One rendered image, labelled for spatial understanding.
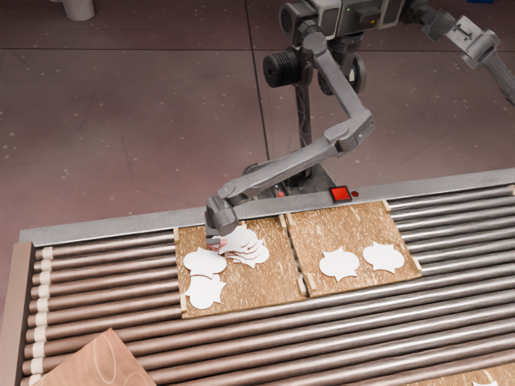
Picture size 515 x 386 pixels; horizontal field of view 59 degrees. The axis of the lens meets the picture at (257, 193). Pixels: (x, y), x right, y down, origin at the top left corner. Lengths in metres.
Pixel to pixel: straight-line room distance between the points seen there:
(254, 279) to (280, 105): 2.34
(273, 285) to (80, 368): 0.64
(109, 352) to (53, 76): 3.09
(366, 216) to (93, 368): 1.08
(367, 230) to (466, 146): 2.17
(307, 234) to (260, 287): 0.29
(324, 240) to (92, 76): 2.84
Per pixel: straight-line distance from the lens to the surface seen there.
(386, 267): 1.69
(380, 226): 1.80
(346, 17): 1.85
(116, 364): 1.37
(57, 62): 4.33
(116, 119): 3.63
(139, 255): 1.68
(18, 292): 1.67
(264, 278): 1.58
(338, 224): 1.76
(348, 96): 1.47
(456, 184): 2.11
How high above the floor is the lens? 2.30
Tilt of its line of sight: 49 degrees down
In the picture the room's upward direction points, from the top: 6 degrees clockwise
